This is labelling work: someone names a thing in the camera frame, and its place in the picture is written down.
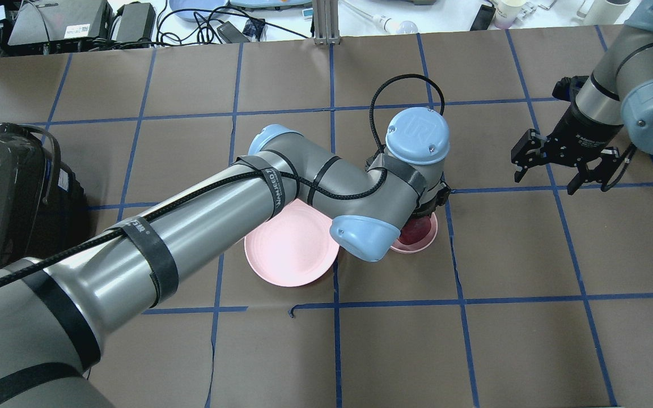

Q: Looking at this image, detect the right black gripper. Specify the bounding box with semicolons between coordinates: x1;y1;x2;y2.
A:
511;104;622;196

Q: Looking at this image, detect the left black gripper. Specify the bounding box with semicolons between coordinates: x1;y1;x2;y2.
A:
410;181;452;219

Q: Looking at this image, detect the red apple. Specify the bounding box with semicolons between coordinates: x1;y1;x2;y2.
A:
397;216;432;245

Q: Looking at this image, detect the pink bowl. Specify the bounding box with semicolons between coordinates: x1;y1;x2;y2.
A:
391;214;438;254

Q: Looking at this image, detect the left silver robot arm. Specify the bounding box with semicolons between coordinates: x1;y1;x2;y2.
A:
0;108;450;407

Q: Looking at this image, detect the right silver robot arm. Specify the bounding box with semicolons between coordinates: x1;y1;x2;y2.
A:
511;1;653;194

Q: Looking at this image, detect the pink plate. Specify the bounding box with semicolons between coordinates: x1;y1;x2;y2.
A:
244;199;340;287

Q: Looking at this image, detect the blue plate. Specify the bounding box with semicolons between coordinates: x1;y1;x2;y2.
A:
168;0;229;22

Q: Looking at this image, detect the purple white cup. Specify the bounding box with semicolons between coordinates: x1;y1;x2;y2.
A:
493;0;528;30

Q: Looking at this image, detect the black power adapter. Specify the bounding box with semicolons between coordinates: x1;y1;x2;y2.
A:
111;2;155;43

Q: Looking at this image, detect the dark grey rice cooker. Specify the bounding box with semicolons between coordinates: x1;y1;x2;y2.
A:
0;123;91;269

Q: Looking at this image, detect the aluminium frame post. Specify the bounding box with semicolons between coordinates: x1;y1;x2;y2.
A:
312;0;341;45

